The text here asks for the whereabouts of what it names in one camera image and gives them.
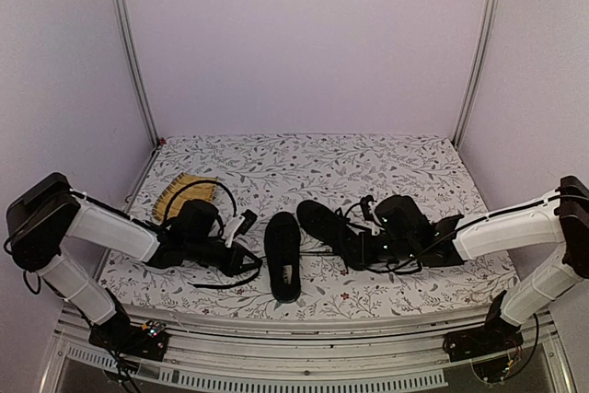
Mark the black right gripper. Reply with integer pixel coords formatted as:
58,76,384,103
349,231,418,264

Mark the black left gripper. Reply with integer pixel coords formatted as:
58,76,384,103
185,237,261,277

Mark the black shoelace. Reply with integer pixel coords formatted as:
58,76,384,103
187,252,337,291

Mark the red-soled shoe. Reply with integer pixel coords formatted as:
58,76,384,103
296,200,369,271

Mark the black shoe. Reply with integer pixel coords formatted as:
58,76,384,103
264,212,301,304

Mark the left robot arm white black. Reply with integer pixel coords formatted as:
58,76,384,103
4,172,262,351

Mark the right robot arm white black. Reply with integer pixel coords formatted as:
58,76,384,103
360,176,588,353

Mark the floral tablecloth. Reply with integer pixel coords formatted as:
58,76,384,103
98,134,517,322

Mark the woven bamboo tray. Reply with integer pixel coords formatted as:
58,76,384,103
151,172,217,223

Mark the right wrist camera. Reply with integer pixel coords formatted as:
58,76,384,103
360,195,381,236

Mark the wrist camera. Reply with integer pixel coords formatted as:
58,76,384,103
223,209,258,249
360,195,381,236

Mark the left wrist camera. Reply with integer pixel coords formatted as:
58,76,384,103
223,209,258,249

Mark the front aluminium rail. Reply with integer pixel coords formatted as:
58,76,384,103
39,309,576,393

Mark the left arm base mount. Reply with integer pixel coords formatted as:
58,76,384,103
88,318,170,362

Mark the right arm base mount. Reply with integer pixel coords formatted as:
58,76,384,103
442,319,524,362

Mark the right aluminium frame post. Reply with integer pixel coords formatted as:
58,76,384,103
452,0,500,151

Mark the aluminium frame post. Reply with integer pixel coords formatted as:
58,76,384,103
452,0,500,151
112,0,160,147

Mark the left aluminium frame post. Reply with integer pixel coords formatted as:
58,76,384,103
112,0,160,147

